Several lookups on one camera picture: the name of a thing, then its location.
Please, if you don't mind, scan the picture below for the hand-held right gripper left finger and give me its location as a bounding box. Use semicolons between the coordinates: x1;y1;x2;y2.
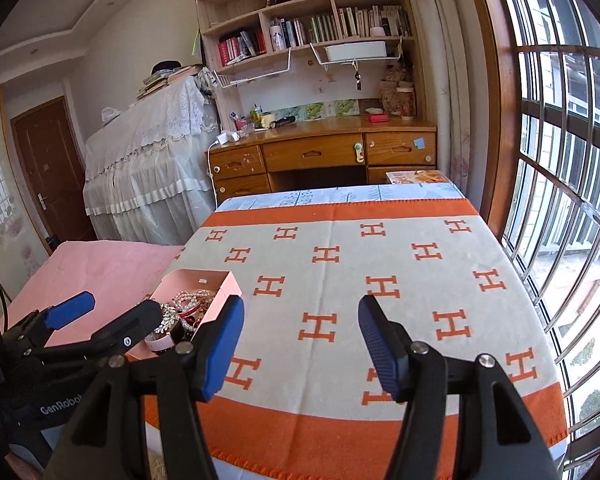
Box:
42;294;246;480

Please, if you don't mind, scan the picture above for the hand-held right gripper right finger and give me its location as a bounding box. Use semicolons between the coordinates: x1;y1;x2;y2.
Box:
357;294;563;480

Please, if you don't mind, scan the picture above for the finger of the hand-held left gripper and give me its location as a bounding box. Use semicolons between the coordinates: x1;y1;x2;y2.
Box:
2;291;97;356
87;300;164;361

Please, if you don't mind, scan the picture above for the white wrist watch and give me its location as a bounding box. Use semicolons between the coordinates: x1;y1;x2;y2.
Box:
145;332;176;353

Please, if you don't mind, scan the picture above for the pink jewelry box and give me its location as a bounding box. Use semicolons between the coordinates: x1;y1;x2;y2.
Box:
125;269;243;363

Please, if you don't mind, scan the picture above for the pink blanket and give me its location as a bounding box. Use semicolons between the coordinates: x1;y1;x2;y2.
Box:
2;240;186;351

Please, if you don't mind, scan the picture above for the orange patterned grey blanket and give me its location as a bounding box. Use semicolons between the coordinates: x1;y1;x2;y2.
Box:
142;199;568;480

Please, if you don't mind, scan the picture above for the floral sliding wardrobe door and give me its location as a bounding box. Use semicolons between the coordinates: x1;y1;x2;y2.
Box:
0;87;51;321

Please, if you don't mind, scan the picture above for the brown wooden door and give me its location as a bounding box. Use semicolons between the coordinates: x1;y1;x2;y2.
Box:
11;96;98;243

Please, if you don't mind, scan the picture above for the blue printed bedsheet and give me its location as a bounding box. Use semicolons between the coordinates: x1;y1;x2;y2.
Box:
215;182;468;213

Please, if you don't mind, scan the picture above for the lace-covered piano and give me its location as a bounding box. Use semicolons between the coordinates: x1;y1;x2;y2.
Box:
83;77;221;246

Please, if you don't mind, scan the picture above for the orange magazine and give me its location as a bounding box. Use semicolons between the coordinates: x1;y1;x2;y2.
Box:
385;169;453;187

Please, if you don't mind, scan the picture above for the wooden desk with drawers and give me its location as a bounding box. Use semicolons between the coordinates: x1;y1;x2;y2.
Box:
207;115;438;206

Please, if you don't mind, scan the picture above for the metal window grille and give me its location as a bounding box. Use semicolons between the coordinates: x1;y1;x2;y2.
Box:
480;0;600;480

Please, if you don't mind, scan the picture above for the green leaf printed panel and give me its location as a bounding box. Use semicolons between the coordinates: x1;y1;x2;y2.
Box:
267;100;361;121

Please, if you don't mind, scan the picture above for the patterned jar with white lid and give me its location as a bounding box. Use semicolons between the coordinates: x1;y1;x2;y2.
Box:
396;85;416;120

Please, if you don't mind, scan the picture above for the stack of books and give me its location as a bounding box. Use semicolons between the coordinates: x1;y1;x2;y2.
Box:
136;62;206;101

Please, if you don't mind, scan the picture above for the pale floral curtain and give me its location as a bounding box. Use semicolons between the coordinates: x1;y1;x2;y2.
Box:
397;0;486;201

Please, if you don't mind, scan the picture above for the brown patterned bag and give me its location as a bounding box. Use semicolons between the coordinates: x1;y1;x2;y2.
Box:
380;67;413;111

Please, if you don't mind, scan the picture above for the row of red books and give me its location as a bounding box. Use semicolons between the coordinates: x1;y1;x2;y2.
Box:
217;30;268;66

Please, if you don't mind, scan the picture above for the white plastic basket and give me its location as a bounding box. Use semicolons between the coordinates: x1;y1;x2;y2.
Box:
325;40;388;61

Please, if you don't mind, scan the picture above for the wooden bookshelf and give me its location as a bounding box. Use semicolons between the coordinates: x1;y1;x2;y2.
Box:
187;0;418;121

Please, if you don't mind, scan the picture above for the row of mixed books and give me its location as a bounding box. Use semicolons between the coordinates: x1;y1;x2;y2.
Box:
269;12;338;51

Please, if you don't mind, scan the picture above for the row of pale books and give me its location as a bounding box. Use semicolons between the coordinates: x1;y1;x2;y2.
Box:
337;5;411;38

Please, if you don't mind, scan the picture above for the white charger with cable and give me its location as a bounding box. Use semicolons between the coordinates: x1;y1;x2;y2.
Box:
207;131;241;206

